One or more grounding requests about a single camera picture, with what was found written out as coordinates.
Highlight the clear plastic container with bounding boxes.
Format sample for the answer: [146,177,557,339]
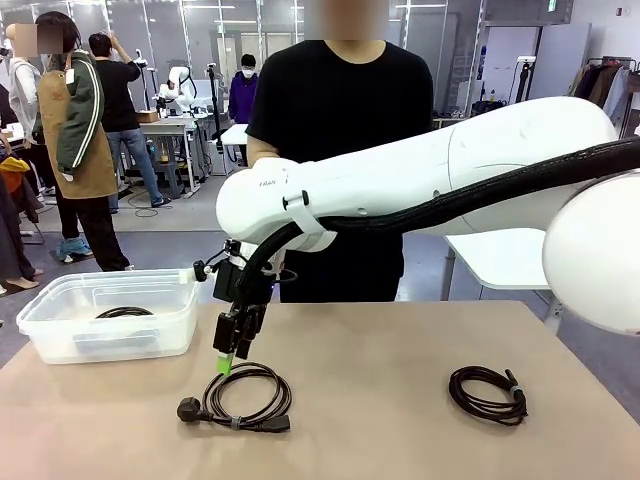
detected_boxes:
[15,268,202,365]

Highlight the white table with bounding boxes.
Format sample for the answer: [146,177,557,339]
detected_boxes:
[443,227,564,336]

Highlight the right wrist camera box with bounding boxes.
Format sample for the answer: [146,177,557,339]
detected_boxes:
[192,257,221,286]

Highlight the black bags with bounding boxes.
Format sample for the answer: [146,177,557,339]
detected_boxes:
[469,98,511,119]

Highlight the black camera tripod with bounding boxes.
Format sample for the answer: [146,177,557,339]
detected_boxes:
[205,62,226,144]

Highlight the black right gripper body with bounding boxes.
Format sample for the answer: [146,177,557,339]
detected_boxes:
[213,259,274,314]

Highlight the clothes rack with coats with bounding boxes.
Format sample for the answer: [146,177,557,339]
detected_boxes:
[567,55,640,136]

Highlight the person right forearm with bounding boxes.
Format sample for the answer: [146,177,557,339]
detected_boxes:
[247,135,282,169]

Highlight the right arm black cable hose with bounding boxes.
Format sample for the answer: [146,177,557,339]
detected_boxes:
[233,137,640,306]

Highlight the person in purple hoodie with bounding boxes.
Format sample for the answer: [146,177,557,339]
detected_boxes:
[227,53,261,125]

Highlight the black power cable with plug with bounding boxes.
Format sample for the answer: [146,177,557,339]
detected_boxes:
[177,362,294,432]

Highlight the grey step stool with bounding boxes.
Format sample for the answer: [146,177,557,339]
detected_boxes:
[152,160,187,201]

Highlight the person in green jacket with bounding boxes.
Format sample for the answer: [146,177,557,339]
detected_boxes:
[32,10,132,274]

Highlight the person in black shirt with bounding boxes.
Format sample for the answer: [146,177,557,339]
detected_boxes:
[87,30,174,209]

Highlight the black USB cable coil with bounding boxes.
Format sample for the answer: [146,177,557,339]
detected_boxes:
[93,305,155,320]

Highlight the black tripod pole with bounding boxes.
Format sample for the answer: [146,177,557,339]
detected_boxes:
[514,55,537,104]

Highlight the black cable coil grey tie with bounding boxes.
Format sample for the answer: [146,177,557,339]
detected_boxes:
[448,365,530,427]

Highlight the thin black floor cable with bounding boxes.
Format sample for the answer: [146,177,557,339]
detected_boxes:
[119,187,161,219]

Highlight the white desk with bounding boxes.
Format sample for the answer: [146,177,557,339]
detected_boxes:
[137,117,206,196]

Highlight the grey door panel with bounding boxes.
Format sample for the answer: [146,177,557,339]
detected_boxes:
[534,22,594,101]

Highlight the person in black t-shirt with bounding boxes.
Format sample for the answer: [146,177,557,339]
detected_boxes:
[245,38,435,304]

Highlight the camera stand with white head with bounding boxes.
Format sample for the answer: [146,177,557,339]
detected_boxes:
[130,47,151,109]

